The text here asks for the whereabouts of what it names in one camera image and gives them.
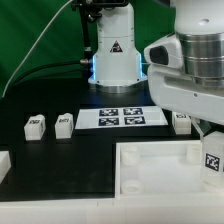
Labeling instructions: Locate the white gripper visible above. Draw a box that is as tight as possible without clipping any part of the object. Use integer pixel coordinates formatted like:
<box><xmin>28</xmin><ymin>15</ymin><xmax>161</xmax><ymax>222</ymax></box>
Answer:
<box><xmin>148</xmin><ymin>65</ymin><xmax>224</xmax><ymax>139</ymax></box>

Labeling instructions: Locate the white front obstacle bar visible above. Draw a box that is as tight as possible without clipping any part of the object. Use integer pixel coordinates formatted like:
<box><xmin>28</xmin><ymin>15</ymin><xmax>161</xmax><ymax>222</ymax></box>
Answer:
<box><xmin>0</xmin><ymin>200</ymin><xmax>224</xmax><ymax>224</ymax></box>

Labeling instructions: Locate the white sheet with markers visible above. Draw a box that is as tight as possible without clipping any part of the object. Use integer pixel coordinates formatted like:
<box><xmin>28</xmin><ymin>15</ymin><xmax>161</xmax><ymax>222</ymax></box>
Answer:
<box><xmin>75</xmin><ymin>106</ymin><xmax>168</xmax><ymax>129</ymax></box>

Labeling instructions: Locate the black cable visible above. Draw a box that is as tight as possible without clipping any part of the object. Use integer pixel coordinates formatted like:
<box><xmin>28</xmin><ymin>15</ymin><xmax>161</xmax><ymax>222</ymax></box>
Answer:
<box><xmin>11</xmin><ymin>59</ymin><xmax>90</xmax><ymax>88</ymax></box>

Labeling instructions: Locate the white cable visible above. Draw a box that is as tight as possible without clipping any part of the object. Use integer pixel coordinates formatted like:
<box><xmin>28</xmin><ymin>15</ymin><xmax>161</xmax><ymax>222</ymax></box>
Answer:
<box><xmin>1</xmin><ymin>0</ymin><xmax>75</xmax><ymax>98</ymax></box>

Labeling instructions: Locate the white obstacle block left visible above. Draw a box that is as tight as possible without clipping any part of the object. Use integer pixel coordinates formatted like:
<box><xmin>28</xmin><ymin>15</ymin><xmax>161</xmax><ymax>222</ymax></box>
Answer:
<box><xmin>0</xmin><ymin>151</ymin><xmax>11</xmax><ymax>184</ymax></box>

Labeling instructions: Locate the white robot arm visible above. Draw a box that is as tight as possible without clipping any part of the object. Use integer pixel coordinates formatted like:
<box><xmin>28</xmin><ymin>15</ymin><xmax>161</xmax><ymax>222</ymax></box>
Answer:
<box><xmin>90</xmin><ymin>0</ymin><xmax>224</xmax><ymax>135</ymax></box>

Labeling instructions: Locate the white square table top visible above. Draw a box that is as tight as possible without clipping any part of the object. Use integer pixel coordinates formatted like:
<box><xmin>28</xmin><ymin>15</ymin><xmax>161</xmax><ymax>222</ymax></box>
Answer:
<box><xmin>115</xmin><ymin>140</ymin><xmax>224</xmax><ymax>204</ymax></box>

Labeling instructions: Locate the black camera stand pole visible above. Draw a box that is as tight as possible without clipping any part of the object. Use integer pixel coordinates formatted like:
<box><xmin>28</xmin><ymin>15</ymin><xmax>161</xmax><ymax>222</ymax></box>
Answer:
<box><xmin>71</xmin><ymin>0</ymin><xmax>98</xmax><ymax>60</ymax></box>

